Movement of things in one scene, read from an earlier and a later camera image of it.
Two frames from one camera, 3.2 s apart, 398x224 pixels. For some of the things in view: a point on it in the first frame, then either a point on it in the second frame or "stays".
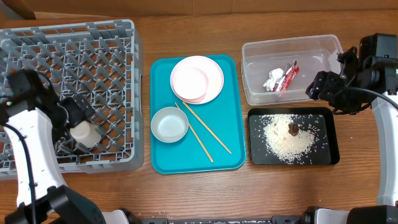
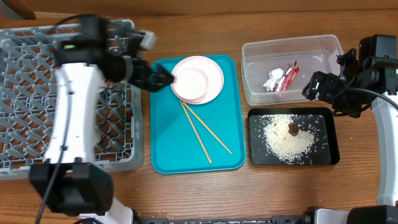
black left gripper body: (72, 112) to (144, 73)
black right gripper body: (328, 88) stays
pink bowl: (189, 84) stays
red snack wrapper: (291, 71) stays
